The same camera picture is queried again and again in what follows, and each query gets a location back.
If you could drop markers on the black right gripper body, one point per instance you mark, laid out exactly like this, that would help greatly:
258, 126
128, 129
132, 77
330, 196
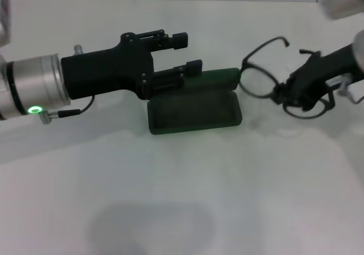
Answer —
321, 70

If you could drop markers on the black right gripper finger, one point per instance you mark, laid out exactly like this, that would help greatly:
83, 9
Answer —
308, 102
284, 91

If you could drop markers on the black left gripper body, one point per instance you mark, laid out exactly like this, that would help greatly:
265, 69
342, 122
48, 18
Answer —
105, 70

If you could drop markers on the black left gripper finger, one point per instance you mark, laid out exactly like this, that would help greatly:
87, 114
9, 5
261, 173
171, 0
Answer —
165, 81
180, 41

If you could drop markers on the green glasses case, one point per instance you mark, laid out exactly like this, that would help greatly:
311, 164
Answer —
193, 112

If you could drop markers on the black glasses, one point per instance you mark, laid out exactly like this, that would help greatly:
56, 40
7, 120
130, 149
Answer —
243, 63

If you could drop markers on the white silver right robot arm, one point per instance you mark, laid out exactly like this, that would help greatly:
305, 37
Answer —
359, 58

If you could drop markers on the silver cylindrical wrist plug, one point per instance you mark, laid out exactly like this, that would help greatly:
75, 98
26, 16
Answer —
77, 50

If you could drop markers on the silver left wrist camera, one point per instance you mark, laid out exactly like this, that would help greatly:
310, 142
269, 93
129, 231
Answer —
4, 13

